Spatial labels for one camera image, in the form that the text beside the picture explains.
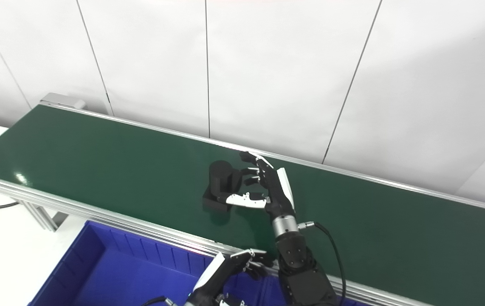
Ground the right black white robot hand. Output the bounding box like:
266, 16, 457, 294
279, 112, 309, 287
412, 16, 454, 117
226, 151, 296, 221

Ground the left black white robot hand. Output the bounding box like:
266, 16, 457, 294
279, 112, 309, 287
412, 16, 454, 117
187, 249, 275, 306

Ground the black cylinder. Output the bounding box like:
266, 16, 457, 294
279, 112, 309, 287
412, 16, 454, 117
202, 160, 260, 212

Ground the green conveyor belt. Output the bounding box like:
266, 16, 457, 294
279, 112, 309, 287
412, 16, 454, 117
0, 105, 485, 306
0, 93, 485, 306

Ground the aluminium conveyor leg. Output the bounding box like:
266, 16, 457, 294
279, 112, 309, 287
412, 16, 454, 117
20, 200, 69, 232

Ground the grey conveyor end housing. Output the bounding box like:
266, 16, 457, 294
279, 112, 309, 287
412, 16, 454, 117
40, 93, 87, 110

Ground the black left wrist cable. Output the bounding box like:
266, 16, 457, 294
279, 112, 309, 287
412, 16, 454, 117
141, 296, 179, 306

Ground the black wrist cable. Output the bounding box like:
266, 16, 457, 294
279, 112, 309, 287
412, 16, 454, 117
298, 221, 347, 306
141, 296, 179, 306

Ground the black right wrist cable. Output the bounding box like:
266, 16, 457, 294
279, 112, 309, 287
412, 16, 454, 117
298, 221, 347, 306

